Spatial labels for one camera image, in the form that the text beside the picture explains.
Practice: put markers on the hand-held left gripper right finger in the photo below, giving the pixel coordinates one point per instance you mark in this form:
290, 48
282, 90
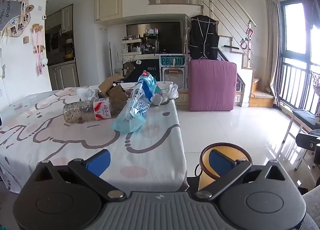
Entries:
220, 162

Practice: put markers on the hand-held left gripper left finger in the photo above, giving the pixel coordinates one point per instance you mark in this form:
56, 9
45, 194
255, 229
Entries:
98, 162

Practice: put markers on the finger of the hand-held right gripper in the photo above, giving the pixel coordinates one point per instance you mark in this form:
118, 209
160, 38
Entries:
305, 142

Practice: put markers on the yellow waste bin dark rim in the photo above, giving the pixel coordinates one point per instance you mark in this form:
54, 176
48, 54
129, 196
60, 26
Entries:
205, 181

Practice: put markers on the clear plastic bottle red label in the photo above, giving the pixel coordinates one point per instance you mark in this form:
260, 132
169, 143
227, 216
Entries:
82, 112

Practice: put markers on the white tissue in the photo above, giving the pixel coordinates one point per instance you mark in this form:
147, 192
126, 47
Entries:
86, 93

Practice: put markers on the blue plastic packaging bag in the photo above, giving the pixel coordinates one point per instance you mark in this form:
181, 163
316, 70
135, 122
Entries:
140, 105

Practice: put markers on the plain cardboard box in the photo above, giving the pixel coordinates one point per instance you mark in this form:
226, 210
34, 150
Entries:
108, 84

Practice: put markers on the white plastic bag red print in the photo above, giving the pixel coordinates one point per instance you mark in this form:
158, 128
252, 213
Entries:
172, 92

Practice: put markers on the green plastic bag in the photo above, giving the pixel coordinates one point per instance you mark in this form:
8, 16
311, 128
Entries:
159, 89

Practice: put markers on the blue folded clothes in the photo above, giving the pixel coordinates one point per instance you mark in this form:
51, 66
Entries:
315, 132

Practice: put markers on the white bench with dark cushion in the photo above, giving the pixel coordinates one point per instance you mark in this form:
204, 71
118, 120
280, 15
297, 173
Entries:
303, 117

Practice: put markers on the printed pink white tablecloth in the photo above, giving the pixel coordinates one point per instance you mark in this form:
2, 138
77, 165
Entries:
75, 145

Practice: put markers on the grey cloth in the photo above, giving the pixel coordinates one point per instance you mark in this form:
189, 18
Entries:
312, 210

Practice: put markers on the black window railing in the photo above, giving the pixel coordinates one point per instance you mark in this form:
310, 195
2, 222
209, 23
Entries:
295, 85

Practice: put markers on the white wooden staircase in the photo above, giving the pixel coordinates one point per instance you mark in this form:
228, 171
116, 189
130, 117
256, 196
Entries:
260, 95

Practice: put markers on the cream low drawer cabinet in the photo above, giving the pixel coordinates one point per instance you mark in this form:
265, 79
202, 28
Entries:
182, 98

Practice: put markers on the pink folded mattress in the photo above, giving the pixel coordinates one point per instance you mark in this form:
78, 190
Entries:
212, 85

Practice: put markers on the kitchen cabinet unit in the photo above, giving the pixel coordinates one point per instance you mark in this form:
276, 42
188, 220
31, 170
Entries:
62, 75

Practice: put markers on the white perforated cabinet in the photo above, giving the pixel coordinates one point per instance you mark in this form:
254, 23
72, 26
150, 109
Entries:
175, 77

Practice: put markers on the black message board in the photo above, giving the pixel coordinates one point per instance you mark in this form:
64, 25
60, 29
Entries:
135, 70

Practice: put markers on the beige curtain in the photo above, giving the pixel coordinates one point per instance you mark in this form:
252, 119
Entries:
272, 45

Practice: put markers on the teal sign plate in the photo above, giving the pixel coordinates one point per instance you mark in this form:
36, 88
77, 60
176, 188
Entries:
172, 61

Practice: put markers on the white cosmetics shelf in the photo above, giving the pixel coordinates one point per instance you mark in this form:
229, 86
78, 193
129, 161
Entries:
132, 47

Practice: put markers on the pink hooks on railing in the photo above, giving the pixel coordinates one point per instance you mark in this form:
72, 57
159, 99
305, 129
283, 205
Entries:
248, 31

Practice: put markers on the black vest on hanger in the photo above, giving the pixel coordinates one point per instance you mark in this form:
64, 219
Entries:
203, 37

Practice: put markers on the black television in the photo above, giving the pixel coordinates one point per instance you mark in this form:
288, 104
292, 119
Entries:
170, 37

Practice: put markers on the dark hanging cloth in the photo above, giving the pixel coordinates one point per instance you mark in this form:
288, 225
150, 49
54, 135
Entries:
310, 2

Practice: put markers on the metal stair railing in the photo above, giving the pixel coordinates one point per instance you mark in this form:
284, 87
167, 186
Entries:
225, 12

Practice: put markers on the pink hanging wall decorations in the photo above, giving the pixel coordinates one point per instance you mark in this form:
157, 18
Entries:
39, 52

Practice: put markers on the cream wall cabinet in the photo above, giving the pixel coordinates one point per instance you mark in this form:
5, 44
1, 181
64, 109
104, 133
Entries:
108, 5

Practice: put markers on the photo wall board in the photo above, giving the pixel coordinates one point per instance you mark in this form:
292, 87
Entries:
15, 17

